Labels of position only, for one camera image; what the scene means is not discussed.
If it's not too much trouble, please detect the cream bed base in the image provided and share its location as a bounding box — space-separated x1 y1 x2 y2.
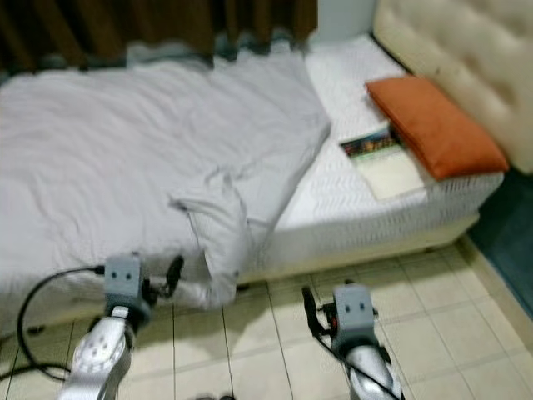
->
235 210 481 286

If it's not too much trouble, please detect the brown curtain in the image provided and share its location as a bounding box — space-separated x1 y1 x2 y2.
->
0 0 319 69

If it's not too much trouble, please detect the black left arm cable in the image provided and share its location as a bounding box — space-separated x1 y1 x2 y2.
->
0 264 108 382

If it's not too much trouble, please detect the grey duvet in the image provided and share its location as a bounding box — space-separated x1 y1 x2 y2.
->
0 50 332 336

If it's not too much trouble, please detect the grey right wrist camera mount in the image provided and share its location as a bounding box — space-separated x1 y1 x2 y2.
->
331 283 379 351

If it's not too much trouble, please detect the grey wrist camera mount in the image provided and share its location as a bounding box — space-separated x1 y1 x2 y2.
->
104 255 153 310
331 283 379 351

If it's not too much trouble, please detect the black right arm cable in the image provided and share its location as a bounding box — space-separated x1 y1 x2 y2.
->
348 308 411 400

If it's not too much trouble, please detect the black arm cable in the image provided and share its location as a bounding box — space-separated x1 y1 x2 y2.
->
0 264 108 382
348 308 411 400

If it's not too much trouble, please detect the orange pillow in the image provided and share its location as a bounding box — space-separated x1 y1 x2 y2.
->
365 75 510 181

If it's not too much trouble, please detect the white patterned mattress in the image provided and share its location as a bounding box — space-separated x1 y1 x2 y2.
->
240 34 506 278

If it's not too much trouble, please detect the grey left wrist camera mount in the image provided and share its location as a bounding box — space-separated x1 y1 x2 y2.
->
104 255 153 310

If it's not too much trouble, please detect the white booklet with city photo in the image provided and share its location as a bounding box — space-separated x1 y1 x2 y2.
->
338 122 428 202

